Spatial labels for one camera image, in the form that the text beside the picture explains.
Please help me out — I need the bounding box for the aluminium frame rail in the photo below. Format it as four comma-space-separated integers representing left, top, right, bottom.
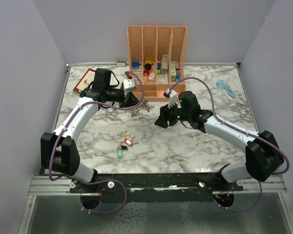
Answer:
29, 175, 288, 196

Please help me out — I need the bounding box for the yellow tag key lower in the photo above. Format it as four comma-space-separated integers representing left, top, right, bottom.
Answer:
125, 133, 134, 140

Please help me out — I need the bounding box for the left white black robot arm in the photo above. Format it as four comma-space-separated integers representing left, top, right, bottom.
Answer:
41, 68, 143, 193

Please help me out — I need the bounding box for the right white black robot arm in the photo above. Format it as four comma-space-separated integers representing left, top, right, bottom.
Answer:
155, 89, 284, 191

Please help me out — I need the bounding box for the blue packaged item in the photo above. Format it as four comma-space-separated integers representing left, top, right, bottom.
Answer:
215, 79, 238, 101

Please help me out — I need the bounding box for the metal coil keyring yellow handle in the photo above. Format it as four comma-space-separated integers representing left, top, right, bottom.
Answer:
131, 100, 148, 117

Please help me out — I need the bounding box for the grey green box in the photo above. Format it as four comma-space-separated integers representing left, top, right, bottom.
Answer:
160, 54, 168, 75

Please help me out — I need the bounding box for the black tag key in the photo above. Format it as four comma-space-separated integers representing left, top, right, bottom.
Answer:
121, 145, 128, 151

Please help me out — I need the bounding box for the red black bottle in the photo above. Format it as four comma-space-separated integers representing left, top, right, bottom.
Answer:
144, 63, 152, 77

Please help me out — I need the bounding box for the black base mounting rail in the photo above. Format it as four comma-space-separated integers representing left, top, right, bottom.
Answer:
69, 172, 243, 208

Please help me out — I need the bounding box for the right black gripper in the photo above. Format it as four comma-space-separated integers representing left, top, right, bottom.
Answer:
155, 100, 190, 128

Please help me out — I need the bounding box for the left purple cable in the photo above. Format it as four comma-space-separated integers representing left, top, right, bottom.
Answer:
48, 71, 145, 215

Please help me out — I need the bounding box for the peach plastic desk organizer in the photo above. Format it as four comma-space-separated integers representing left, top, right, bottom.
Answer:
127, 25, 188, 101

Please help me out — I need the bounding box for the green tag key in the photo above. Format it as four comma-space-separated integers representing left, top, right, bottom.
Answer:
117, 145, 123, 159

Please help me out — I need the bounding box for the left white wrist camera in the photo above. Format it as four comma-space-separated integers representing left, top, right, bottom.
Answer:
123, 78, 137, 93

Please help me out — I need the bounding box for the white adapter at wall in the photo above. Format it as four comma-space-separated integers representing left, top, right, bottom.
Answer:
116, 61, 127, 67

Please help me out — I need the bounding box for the red cover paperback book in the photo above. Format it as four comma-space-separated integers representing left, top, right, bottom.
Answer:
73, 68, 95, 94

